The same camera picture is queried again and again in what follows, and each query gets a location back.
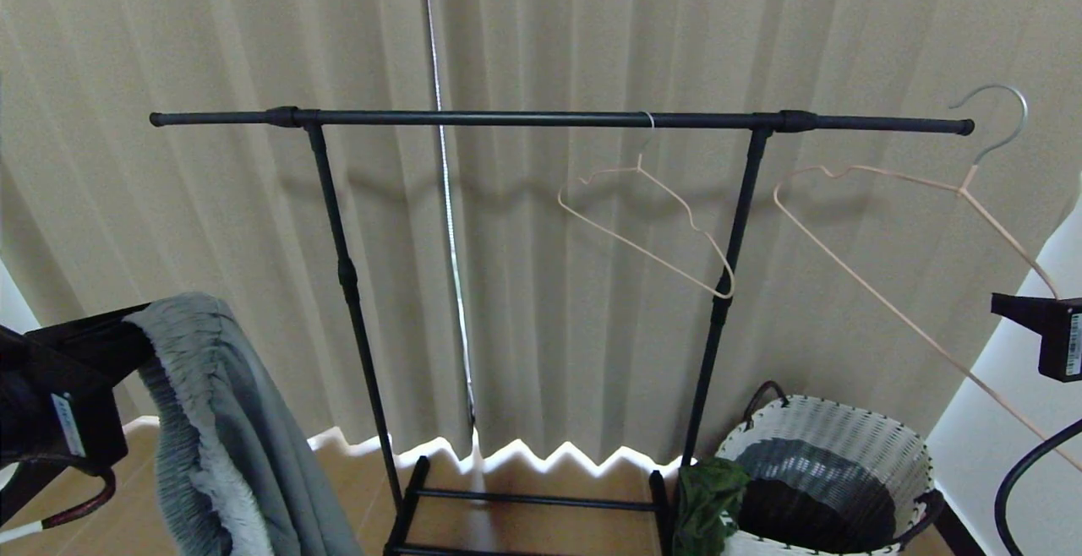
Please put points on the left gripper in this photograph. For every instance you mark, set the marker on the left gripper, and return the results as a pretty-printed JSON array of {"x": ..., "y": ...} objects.
[{"x": 34, "y": 404}]

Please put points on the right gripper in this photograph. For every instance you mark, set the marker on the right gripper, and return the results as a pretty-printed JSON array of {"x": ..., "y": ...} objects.
[{"x": 1057, "y": 345}]

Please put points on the pink clothes hanger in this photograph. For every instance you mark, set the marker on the pink clothes hanger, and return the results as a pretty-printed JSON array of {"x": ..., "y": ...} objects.
[
  {"x": 968, "y": 181},
  {"x": 634, "y": 247}
]

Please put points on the pale grey shorts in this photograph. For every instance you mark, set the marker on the pale grey shorts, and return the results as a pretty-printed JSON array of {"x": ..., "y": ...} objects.
[{"x": 245, "y": 421}]

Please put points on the white laundry basket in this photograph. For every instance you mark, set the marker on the white laundry basket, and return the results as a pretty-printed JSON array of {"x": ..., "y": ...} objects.
[{"x": 845, "y": 429}]

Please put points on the black clothes rack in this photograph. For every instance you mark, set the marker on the black clothes rack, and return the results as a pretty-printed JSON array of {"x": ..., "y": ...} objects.
[{"x": 549, "y": 119}]

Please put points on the green garment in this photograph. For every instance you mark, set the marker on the green garment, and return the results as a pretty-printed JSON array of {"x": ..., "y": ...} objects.
[{"x": 706, "y": 497}]

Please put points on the beige curtain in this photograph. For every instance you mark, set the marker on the beige curtain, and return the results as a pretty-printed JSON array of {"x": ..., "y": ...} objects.
[{"x": 592, "y": 32}]

